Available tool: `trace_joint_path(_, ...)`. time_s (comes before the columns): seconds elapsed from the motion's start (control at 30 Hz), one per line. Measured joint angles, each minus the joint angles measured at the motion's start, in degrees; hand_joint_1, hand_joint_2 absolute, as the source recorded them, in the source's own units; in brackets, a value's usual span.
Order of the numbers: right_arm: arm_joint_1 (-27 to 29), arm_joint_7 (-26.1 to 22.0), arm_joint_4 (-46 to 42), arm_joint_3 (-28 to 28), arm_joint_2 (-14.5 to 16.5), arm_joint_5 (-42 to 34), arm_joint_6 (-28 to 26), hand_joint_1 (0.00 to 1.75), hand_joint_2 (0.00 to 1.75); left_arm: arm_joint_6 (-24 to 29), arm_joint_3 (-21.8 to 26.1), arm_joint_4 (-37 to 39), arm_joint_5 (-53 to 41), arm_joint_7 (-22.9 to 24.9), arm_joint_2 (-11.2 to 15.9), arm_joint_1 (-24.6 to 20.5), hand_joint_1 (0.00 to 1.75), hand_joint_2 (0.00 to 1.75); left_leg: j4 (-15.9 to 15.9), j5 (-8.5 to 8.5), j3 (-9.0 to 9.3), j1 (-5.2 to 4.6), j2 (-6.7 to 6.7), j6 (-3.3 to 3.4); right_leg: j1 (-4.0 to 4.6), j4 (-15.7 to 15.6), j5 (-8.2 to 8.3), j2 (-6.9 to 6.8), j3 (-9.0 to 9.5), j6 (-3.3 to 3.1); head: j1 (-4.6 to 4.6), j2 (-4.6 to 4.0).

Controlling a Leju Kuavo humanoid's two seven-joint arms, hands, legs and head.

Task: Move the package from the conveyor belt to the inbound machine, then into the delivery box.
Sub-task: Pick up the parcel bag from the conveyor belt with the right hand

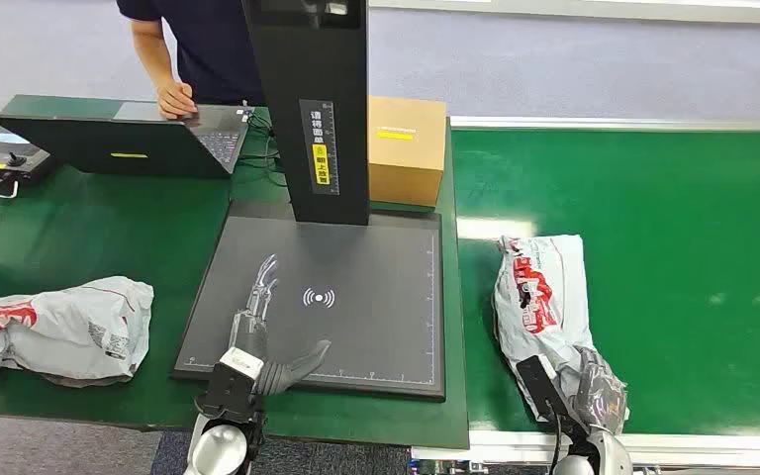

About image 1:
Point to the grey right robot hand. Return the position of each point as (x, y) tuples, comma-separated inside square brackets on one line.
[(603, 400)]

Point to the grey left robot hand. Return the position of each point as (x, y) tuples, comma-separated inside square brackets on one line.
[(252, 331)]

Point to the grey plastic mailer package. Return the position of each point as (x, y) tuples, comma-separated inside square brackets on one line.
[(540, 295), (72, 328)]

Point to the person's right forearm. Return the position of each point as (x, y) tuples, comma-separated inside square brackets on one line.
[(154, 52)]

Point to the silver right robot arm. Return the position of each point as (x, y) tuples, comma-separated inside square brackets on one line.
[(606, 456)]

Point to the black inbound scanning machine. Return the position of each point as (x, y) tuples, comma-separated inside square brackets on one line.
[(367, 308)]

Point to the green conveyor belt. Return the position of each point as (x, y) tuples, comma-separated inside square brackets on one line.
[(668, 262)]

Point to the brown cardboard box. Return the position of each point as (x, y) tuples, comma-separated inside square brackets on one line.
[(406, 167)]

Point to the white usb plug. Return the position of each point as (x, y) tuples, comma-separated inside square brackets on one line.
[(245, 114)]

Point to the person's right hand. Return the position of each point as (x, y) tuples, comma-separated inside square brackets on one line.
[(175, 99)]

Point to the black laptop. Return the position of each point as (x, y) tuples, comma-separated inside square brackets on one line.
[(91, 144)]

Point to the person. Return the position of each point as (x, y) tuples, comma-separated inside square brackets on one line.
[(213, 49)]

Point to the black joystick remote controller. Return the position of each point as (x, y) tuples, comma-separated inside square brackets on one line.
[(0, 157)]

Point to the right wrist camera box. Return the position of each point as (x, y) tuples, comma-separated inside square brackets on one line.
[(547, 393)]

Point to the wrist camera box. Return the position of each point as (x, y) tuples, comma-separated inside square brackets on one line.
[(547, 393), (232, 387)]

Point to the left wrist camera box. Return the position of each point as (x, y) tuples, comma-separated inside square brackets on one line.
[(232, 387)]

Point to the silver conveyor frame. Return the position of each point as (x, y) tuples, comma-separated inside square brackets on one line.
[(694, 449)]

